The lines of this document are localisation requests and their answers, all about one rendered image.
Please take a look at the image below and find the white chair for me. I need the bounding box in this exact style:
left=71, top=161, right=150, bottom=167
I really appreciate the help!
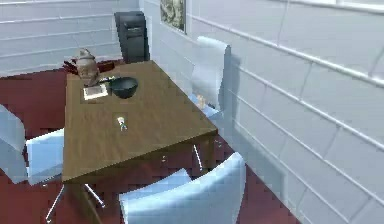
left=0, top=104, right=106, bottom=224
left=188, top=35, right=232, bottom=172
left=118, top=151, right=247, bottom=224

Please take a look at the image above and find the brown wooden table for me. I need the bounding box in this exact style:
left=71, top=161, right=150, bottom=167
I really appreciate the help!
left=61, top=59, right=219, bottom=224

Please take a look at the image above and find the black bowl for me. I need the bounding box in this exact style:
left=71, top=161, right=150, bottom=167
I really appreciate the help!
left=99, top=76, right=139, bottom=100

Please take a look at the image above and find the black cabinet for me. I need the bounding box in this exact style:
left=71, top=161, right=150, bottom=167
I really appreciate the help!
left=113, top=10, right=151, bottom=64

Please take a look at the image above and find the white square book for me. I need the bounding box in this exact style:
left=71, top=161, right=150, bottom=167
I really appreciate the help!
left=82, top=83, right=110, bottom=101

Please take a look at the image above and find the dark red chair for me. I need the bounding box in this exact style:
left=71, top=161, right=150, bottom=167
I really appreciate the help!
left=62, top=57, right=125, bottom=76

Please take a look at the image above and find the framed wall picture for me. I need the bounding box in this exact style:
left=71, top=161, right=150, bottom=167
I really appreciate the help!
left=159, top=0, right=187, bottom=33

